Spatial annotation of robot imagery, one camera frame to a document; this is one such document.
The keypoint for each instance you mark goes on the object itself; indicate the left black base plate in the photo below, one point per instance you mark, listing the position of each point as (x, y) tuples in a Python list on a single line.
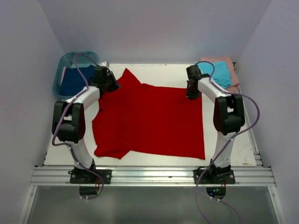
[(79, 176)]

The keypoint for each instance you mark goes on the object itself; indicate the pink paper in bin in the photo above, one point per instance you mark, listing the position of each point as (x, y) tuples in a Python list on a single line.
[(63, 73)]

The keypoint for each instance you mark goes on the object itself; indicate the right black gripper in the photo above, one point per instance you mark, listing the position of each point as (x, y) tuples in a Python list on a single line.
[(190, 95)]

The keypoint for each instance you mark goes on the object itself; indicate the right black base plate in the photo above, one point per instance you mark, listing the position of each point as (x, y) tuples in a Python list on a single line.
[(217, 175)]

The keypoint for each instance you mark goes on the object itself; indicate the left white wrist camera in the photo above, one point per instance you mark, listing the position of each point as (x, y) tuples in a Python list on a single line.
[(104, 63)]

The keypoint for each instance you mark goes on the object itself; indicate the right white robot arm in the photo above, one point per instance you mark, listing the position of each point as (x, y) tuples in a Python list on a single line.
[(228, 117)]

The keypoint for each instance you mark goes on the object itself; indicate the teal plastic bin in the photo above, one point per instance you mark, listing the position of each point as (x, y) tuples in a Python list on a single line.
[(73, 60)]

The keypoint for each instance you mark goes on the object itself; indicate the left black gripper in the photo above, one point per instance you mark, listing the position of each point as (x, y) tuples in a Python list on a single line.
[(116, 85)]

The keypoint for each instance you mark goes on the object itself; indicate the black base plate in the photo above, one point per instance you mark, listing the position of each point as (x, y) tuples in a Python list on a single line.
[(79, 176), (217, 175)]

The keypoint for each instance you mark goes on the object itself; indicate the red t shirt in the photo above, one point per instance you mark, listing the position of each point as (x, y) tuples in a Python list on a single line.
[(148, 119)]

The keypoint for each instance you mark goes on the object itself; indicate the aluminium mounting rail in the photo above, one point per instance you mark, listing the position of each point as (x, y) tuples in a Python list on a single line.
[(155, 176)]

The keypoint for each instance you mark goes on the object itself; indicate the dark blue t shirt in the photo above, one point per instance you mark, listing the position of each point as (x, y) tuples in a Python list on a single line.
[(73, 82)]

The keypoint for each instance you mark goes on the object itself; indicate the folded turquoise t shirt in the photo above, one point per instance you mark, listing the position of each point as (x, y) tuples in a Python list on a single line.
[(221, 73)]

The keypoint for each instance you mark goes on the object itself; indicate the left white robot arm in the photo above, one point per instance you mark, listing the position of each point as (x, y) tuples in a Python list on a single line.
[(68, 124)]

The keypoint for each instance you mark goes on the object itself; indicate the folded pink t shirt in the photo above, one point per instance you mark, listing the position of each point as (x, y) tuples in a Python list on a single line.
[(235, 82)]

